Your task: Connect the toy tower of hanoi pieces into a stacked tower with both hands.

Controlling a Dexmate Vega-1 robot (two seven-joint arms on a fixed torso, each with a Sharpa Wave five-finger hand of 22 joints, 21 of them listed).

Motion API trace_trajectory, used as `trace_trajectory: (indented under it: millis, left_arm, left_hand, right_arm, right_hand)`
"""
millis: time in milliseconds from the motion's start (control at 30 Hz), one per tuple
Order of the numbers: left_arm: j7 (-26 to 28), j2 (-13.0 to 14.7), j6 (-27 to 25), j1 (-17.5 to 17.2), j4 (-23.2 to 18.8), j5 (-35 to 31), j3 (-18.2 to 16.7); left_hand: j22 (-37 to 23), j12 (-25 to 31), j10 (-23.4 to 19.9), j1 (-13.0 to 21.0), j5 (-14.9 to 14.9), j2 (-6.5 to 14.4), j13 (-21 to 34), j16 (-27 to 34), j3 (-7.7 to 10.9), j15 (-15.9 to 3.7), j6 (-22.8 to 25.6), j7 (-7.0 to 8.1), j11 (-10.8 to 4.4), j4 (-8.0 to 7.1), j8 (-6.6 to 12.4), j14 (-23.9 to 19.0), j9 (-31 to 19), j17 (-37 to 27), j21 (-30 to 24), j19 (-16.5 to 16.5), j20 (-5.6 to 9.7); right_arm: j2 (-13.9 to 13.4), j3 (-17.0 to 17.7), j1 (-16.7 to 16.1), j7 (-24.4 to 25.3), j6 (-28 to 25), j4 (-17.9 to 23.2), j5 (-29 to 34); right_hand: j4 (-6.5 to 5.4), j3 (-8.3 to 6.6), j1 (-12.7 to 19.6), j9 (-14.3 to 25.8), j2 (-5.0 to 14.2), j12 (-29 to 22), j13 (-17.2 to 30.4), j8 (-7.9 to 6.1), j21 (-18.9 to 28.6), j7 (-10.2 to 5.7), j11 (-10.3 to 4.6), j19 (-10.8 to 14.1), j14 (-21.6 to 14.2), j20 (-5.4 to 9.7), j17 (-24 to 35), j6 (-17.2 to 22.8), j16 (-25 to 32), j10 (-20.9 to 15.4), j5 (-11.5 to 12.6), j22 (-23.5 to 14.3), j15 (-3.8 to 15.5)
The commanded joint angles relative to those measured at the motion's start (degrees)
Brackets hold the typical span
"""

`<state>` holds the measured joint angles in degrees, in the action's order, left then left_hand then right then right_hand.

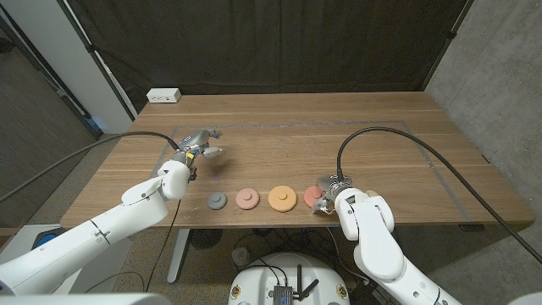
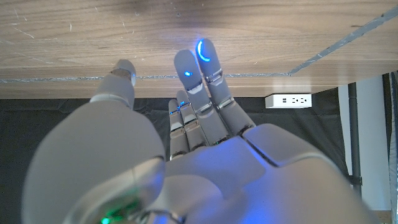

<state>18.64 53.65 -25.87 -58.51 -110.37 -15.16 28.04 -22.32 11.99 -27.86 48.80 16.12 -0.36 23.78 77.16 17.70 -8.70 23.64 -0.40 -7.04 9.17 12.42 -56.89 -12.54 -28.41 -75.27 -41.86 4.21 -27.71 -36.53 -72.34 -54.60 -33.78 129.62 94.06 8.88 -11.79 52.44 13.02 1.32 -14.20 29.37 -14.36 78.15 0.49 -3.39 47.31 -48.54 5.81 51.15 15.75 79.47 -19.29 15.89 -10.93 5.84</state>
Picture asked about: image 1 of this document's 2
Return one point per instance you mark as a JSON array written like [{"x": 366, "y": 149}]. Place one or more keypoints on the grey radio module with antennas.
[{"x": 283, "y": 293}]

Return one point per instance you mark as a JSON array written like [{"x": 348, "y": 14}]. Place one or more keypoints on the grey round floor object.
[{"x": 241, "y": 256}]

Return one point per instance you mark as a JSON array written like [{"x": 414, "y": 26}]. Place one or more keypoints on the black round floor fan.
[{"x": 206, "y": 238}]

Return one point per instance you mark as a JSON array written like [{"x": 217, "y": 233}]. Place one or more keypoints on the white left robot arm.
[{"x": 93, "y": 237}]

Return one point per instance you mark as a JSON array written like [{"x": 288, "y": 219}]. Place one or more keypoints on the grey toy disc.
[{"x": 216, "y": 201}]

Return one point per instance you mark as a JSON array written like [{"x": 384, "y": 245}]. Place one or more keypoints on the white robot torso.
[{"x": 84, "y": 300}]

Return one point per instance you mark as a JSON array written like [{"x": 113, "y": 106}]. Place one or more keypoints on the blue foot pedal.
[{"x": 44, "y": 239}]

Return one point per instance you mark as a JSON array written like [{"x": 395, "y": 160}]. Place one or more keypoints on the white power strip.
[{"x": 163, "y": 95}]

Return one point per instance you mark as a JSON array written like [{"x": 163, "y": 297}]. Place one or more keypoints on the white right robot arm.
[{"x": 377, "y": 245}]

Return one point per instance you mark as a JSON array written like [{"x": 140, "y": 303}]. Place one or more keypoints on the red toy disc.
[{"x": 311, "y": 195}]

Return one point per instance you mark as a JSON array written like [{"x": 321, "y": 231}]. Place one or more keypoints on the white floor platform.
[{"x": 118, "y": 258}]

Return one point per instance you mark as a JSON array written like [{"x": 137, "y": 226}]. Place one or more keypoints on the pink toy disc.
[{"x": 247, "y": 198}]

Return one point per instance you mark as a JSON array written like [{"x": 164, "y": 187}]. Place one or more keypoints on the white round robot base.
[{"x": 254, "y": 279}]

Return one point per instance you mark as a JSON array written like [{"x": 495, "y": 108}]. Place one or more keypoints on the black box on floor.
[{"x": 360, "y": 294}]

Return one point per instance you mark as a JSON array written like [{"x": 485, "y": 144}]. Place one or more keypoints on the black backdrop stand pole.
[
  {"x": 90, "y": 47},
  {"x": 452, "y": 34}
]

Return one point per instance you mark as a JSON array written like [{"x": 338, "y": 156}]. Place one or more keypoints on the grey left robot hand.
[{"x": 192, "y": 140}]

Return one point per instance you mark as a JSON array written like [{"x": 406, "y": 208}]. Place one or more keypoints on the large orange toy disc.
[{"x": 282, "y": 198}]

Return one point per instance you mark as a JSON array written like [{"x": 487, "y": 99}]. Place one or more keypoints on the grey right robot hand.
[{"x": 332, "y": 184}]

